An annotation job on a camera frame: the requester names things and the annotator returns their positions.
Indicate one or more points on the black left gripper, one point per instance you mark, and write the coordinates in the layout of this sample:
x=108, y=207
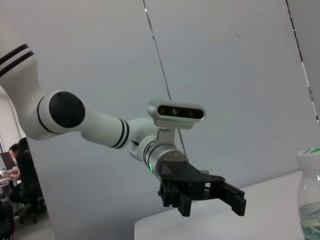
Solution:
x=185, y=177

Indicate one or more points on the clear green-label water bottle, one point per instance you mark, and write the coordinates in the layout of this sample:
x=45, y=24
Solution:
x=310, y=195

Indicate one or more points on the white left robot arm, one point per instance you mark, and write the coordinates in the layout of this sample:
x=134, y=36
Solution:
x=100, y=125

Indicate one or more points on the black office chair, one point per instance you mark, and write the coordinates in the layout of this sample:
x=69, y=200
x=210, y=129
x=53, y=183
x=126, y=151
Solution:
x=27, y=175

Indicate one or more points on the person with black hair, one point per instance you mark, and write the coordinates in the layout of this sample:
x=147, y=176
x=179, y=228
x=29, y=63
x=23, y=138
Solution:
x=15, y=172

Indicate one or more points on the black bag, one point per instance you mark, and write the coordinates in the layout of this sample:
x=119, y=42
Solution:
x=6, y=217

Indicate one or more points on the computer monitor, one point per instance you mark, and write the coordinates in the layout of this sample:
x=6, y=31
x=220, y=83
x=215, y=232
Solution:
x=7, y=161

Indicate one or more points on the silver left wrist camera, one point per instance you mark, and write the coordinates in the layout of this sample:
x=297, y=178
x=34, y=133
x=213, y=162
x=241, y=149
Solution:
x=177, y=112

